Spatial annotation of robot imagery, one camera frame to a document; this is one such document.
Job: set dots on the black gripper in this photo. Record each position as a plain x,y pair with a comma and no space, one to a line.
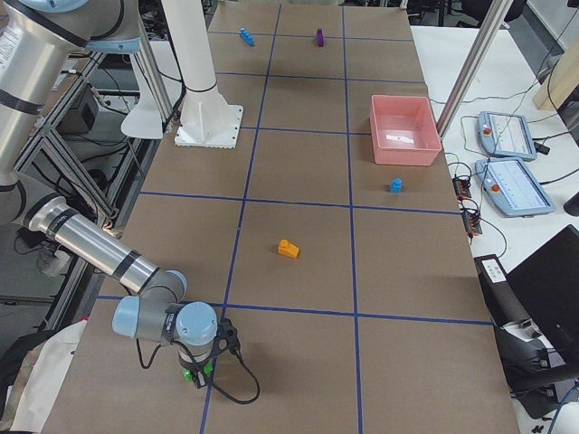
194,369

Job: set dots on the green two-stud block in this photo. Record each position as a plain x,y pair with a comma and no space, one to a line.
196,375

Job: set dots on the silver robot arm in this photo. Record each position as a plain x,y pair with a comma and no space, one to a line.
38,38

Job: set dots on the pink plastic box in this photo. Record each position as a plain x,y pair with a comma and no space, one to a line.
403,131

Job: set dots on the orange sloped block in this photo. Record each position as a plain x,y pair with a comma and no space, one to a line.
288,249

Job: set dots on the small blue block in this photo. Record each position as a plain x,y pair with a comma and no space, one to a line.
396,186

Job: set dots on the orange black connector strip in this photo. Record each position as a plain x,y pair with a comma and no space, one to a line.
469,209

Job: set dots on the long blue studded block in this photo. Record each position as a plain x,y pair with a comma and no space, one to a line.
246,36

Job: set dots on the black laptop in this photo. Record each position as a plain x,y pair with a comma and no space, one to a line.
546,285

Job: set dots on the lower teach pendant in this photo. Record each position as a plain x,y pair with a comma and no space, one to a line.
512,188

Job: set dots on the teach pendant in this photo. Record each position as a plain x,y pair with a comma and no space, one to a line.
512,188
505,135

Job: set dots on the purple flat block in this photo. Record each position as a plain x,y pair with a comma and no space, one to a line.
320,40

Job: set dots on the upper teach pendant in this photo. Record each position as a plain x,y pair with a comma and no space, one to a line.
505,135

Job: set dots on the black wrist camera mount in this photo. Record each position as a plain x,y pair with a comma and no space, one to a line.
226,339

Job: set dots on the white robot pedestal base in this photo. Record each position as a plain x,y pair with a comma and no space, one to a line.
207,119

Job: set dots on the aluminium frame post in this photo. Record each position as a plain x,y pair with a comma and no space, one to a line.
495,17

